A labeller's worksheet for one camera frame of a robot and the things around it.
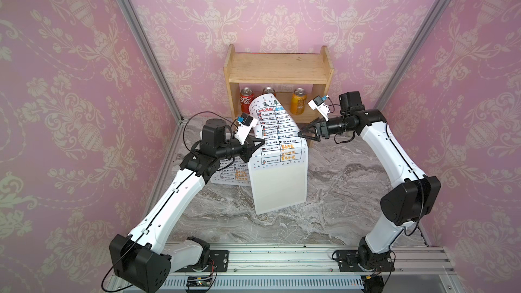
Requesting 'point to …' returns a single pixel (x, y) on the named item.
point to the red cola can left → (246, 94)
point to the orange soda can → (298, 101)
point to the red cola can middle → (268, 89)
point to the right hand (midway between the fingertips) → (303, 132)
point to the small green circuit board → (199, 281)
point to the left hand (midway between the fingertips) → (264, 142)
